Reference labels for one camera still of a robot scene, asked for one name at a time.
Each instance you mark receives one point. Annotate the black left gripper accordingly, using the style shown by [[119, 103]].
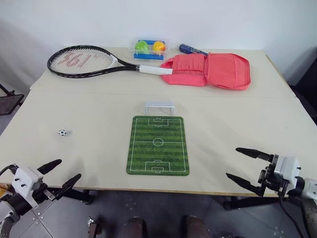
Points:
[[43, 194]]

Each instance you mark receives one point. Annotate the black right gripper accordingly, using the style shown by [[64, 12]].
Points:
[[271, 184]]

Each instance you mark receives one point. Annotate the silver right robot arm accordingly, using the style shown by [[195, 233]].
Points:
[[310, 188]]

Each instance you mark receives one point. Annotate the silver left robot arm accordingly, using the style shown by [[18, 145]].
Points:
[[18, 202]]

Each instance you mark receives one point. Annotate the small soccer ball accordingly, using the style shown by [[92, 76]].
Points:
[[62, 132]]

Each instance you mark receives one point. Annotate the green soccer field mat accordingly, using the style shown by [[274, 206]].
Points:
[[158, 148]]

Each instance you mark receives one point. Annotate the rusty brown metal piece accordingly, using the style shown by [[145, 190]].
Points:
[[95, 228]]

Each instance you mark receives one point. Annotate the dark rounded shape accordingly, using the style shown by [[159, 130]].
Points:
[[195, 226], [135, 228]]

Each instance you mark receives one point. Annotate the black mesh stand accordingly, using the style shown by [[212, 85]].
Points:
[[10, 104]]

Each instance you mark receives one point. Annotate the pink fabric bag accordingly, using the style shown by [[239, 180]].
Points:
[[223, 72]]

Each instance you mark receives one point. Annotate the black and white tennis racket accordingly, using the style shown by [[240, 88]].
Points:
[[99, 72]]

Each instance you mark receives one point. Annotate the small white toy goal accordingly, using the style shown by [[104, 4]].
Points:
[[159, 103]]

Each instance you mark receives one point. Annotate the blue patterned tube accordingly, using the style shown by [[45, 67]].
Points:
[[189, 48]]

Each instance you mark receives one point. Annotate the clear plastic box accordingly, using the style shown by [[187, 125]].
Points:
[[167, 47]]

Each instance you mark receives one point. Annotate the blue plastic ball rack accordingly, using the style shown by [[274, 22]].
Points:
[[148, 57]]

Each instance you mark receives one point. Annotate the orange plastic ball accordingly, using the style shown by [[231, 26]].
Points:
[[158, 46]]

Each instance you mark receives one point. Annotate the green plastic ball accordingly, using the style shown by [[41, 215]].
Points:
[[141, 47]]

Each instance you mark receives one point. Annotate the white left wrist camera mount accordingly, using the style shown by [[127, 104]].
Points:
[[24, 179]]

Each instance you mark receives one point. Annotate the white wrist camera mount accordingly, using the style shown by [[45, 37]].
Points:
[[24, 179], [287, 168]]

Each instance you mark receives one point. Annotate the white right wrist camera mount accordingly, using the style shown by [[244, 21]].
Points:
[[287, 168]]

